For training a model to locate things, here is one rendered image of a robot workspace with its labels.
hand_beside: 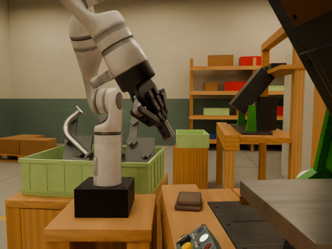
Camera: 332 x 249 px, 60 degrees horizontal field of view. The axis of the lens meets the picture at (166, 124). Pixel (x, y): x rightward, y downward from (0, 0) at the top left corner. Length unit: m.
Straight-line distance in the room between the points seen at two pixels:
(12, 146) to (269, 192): 6.21
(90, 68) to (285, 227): 0.77
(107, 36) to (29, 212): 1.05
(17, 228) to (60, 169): 0.32
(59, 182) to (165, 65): 6.49
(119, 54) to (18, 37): 8.74
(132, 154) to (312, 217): 1.30
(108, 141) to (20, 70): 8.20
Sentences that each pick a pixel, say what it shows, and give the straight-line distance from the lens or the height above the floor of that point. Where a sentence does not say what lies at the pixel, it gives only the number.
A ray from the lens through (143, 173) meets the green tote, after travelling 1.26.
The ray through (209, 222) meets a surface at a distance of 0.83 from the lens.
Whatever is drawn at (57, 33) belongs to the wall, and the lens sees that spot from 8.70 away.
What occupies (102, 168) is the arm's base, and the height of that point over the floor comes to 1.00.
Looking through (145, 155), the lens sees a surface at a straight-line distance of 1.45.
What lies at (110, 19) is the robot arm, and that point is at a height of 1.37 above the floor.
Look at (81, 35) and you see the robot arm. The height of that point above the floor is 1.41.
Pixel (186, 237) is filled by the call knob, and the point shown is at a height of 0.94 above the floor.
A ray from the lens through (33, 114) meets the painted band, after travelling 8.90.
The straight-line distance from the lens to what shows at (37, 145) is 6.07.
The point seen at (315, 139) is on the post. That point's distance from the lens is 1.27.
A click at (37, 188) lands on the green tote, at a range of 1.48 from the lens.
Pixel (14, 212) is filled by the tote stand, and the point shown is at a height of 0.73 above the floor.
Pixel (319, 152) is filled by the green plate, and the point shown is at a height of 1.14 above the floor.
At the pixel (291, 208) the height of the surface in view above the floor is 1.13.
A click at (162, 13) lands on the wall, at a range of 7.95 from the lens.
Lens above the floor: 1.23
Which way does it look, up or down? 5 degrees down
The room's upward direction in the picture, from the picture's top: straight up
